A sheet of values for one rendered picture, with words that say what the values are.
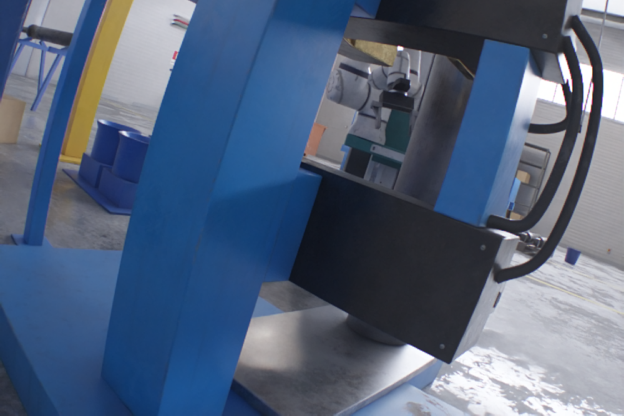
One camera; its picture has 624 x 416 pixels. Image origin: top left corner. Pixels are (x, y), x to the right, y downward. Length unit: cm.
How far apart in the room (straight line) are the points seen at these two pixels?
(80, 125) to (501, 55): 295
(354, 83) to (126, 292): 164
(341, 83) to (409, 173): 94
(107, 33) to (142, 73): 962
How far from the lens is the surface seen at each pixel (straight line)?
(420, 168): 129
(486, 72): 69
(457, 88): 131
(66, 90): 158
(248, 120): 61
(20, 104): 332
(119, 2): 332
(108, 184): 253
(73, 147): 333
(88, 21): 158
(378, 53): 126
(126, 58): 1258
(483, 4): 74
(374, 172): 244
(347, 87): 217
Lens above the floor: 65
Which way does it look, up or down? 4 degrees down
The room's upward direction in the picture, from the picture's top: 18 degrees clockwise
